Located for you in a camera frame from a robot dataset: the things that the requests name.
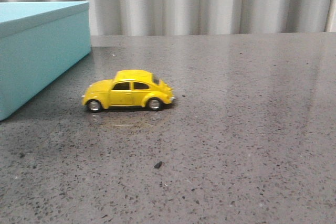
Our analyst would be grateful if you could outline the light blue plastic box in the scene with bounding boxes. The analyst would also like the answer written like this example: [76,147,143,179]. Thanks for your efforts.
[1,1,91,120]

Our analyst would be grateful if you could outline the small black debris piece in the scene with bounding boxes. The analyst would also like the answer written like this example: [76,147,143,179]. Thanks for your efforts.
[154,161,162,169]

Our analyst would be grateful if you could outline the yellow toy beetle car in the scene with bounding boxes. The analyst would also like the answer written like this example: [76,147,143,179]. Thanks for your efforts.
[81,69,175,112]

